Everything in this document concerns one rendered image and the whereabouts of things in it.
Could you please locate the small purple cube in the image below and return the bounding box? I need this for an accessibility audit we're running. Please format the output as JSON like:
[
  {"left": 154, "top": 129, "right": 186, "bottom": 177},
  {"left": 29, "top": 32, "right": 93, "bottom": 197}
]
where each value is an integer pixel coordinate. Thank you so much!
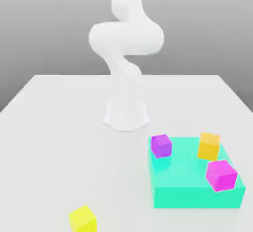
[{"left": 151, "top": 134, "right": 172, "bottom": 159}]

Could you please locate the small orange cube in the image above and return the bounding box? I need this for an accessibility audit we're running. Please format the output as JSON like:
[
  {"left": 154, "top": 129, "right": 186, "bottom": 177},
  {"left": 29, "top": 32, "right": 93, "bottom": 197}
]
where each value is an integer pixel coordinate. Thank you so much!
[{"left": 197, "top": 132, "right": 221, "bottom": 161}]

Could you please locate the small magenta cube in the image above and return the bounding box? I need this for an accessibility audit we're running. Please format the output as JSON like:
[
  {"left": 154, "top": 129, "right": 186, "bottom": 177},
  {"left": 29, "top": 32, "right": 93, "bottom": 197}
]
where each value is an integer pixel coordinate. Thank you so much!
[{"left": 205, "top": 159, "right": 238, "bottom": 193}]

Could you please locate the small yellow cube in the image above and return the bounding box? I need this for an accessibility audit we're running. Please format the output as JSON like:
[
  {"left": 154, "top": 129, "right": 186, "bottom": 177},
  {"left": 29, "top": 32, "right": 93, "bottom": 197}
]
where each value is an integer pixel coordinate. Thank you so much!
[{"left": 68, "top": 204, "right": 97, "bottom": 232}]

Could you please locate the large turquoise box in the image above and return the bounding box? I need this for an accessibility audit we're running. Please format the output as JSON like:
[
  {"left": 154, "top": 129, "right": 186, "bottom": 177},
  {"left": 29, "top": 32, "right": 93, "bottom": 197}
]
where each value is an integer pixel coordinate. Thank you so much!
[{"left": 148, "top": 136, "right": 247, "bottom": 209}]

